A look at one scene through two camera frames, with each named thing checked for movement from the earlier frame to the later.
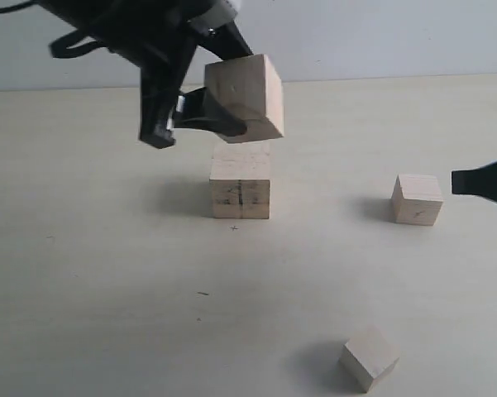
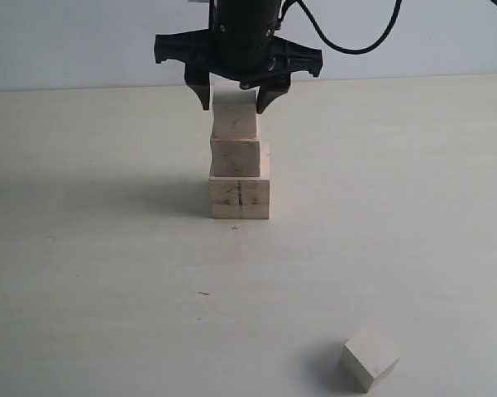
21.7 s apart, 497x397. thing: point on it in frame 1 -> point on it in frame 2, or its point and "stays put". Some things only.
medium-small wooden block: [416, 199] -> [235, 113]
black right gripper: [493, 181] -> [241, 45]
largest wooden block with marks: [241, 180] stays put
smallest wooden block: [366, 356] stays put
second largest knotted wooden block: [250, 88] -> [240, 157]
